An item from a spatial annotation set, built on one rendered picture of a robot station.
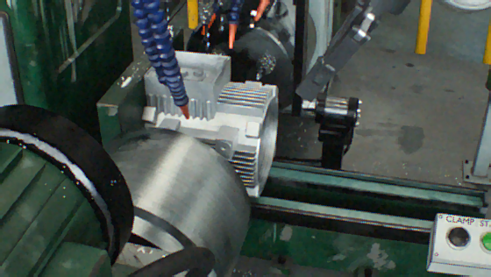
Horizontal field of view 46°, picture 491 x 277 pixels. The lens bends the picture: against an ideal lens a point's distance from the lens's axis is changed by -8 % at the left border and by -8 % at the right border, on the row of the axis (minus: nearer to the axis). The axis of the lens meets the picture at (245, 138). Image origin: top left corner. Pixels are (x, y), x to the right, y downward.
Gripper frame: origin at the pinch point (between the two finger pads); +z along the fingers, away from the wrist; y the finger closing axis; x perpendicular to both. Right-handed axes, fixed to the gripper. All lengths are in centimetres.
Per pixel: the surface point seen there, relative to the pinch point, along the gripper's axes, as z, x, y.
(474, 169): 14, 47, -34
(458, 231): -2.6, 25.9, 17.1
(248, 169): 19.2, -0.1, 2.7
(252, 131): 13.3, -3.1, 1.2
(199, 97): 15.1, -13.0, -1.0
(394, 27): 96, 71, -302
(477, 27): 66, 122, -325
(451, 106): 18, 45, -65
